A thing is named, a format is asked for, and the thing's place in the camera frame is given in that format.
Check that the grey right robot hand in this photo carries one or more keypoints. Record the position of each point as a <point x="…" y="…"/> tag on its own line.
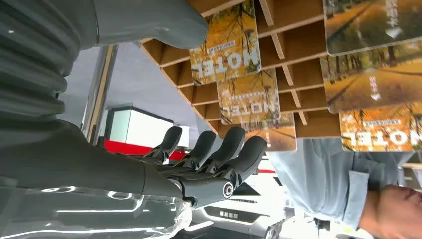
<point x="82" y="184"/>

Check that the autumn print hotel card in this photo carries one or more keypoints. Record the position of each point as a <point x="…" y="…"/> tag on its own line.
<point x="227" y="46"/>
<point x="382" y="128"/>
<point x="280" y="135"/>
<point x="369" y="23"/>
<point x="250" y="99"/>
<point x="369" y="79"/>

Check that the person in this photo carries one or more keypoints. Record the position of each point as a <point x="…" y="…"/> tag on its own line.
<point x="323" y="178"/>

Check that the slotted wooden card rack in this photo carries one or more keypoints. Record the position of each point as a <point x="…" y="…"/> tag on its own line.
<point x="296" y="43"/>

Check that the red counter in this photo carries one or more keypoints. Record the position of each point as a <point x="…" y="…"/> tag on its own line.
<point x="125" y="148"/>

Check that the white dark-framed display box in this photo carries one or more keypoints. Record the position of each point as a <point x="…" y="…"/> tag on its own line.
<point x="138" y="128"/>

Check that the metal and wood pillar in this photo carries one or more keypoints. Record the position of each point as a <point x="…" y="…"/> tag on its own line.
<point x="99" y="92"/>

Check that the ribbed grey right arm sleeve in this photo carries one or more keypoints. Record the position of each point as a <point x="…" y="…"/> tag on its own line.
<point x="29" y="66"/>

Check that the white car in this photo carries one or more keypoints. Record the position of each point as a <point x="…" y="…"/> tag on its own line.
<point x="244" y="207"/>

